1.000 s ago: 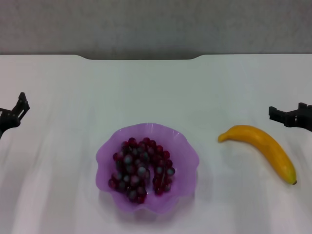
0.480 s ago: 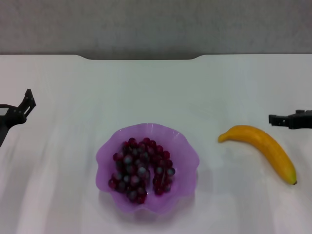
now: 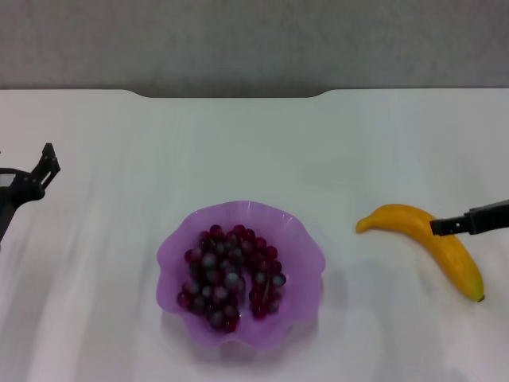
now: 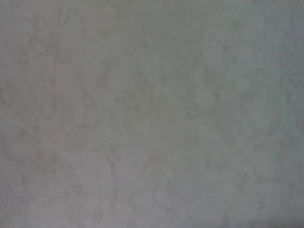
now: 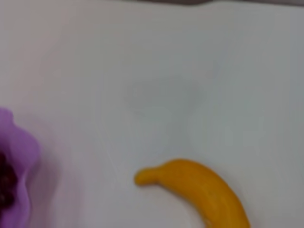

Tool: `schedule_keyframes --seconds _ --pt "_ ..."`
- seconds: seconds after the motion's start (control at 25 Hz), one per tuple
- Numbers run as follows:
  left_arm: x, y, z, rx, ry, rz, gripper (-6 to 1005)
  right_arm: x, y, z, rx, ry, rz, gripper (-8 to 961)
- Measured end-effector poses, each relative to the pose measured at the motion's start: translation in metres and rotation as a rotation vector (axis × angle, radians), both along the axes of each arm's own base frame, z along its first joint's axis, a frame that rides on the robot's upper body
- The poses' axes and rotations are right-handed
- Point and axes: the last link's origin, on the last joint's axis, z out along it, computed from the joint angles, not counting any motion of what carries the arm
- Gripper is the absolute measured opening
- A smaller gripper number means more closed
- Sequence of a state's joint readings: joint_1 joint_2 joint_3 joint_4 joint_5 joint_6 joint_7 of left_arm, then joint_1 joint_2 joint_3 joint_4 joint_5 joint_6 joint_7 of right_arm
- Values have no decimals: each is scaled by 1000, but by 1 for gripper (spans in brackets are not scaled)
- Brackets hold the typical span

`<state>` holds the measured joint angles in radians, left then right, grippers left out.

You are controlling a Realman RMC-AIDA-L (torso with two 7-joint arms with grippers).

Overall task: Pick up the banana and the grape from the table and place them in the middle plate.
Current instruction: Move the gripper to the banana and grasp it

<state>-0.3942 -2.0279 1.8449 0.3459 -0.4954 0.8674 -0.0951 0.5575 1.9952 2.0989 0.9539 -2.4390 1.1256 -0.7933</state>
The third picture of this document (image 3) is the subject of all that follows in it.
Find red grape bunch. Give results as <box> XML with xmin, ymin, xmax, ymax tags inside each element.
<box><xmin>176</xmin><ymin>224</ymin><xmax>288</xmax><ymax>333</ymax></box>

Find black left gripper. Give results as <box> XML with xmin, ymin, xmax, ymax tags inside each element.
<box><xmin>0</xmin><ymin>142</ymin><xmax>62</xmax><ymax>248</ymax></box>

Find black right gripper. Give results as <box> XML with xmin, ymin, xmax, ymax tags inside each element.
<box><xmin>429</xmin><ymin>197</ymin><xmax>509</xmax><ymax>237</ymax></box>

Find purple wavy plastic bowl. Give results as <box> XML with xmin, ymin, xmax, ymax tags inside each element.
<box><xmin>156</xmin><ymin>200</ymin><xmax>328</xmax><ymax>353</ymax></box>

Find yellow banana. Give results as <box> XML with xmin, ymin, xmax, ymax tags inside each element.
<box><xmin>355</xmin><ymin>203</ymin><xmax>487</xmax><ymax>303</ymax></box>

